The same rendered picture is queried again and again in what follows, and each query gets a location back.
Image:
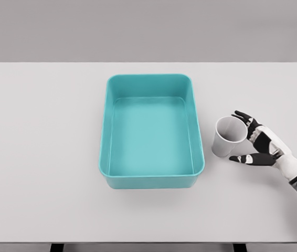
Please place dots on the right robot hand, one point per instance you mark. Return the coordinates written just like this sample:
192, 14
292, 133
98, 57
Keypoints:
266, 143

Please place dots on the white paper cup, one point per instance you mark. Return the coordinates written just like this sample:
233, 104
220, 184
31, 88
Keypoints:
224, 145

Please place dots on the teal rectangular plastic basket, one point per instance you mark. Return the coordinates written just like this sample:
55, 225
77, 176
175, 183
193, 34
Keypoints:
151, 136

